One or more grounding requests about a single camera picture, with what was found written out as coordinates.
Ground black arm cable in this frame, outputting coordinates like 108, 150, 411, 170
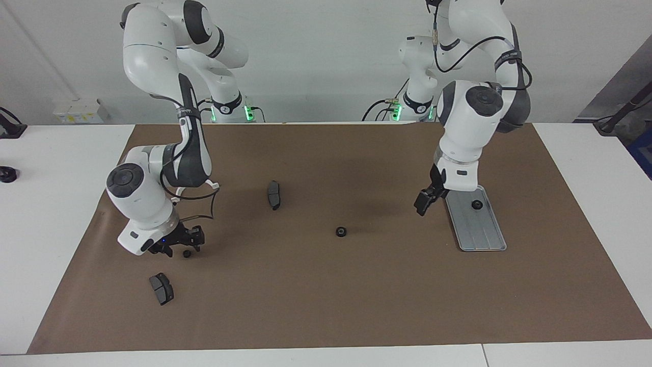
160, 148, 221, 221
432, 0, 534, 92

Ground black table clamp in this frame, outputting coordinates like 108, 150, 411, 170
0, 107, 27, 139

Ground blue box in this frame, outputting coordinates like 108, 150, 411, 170
627, 127, 652, 180

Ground wide dark grey brake pad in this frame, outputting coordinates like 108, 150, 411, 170
149, 272, 175, 306

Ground brown table mat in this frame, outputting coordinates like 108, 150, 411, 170
26, 122, 652, 355

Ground white wall socket box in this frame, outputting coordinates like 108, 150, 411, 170
52, 98, 110, 124

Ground white curved plastic bracket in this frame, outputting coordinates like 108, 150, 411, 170
171, 180, 220, 203

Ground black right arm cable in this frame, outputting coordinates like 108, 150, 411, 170
160, 148, 221, 221

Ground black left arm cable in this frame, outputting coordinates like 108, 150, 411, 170
432, 0, 534, 92

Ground grey metal tray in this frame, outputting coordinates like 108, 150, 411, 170
444, 185, 507, 252

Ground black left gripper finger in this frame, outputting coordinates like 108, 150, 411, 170
414, 190, 438, 217

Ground black stand leg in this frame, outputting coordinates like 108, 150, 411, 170
593, 84, 652, 136

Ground black left base cable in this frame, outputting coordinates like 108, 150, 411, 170
362, 76, 411, 122

